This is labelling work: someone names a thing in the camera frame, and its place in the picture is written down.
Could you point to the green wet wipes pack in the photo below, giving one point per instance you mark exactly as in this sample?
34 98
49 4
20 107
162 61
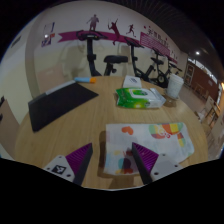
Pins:
140 98

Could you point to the white paper cup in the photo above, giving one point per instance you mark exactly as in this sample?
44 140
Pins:
174 86

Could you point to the wooden cup holder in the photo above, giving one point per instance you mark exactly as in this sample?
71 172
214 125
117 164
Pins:
169 101

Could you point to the white shelf unit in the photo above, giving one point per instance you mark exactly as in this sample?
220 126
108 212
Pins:
190 74

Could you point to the black exercise bike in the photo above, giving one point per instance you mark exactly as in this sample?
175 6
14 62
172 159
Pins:
161 78
135 60
174 68
90 53

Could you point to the dark wall sign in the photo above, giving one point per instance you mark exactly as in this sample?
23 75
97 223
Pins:
16 40

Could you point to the white wall poster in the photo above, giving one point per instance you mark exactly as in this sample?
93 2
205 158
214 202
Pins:
50 28

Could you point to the ceiling lights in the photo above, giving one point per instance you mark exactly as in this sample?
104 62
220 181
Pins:
197 52

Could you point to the white towel with colourful print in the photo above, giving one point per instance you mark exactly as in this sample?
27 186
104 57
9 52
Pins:
156 146

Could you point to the blue and orange marker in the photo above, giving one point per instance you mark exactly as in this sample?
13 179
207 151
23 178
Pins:
83 80

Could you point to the red wall poster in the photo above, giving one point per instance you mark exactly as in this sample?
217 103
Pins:
50 34

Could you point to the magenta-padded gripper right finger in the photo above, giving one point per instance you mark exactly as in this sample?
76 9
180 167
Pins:
165 166

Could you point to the black desk mat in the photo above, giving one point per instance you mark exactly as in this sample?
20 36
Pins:
60 103

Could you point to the purple wall poster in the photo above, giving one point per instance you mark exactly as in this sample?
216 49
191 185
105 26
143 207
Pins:
46 41

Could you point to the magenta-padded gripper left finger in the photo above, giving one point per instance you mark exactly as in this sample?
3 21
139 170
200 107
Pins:
58 166

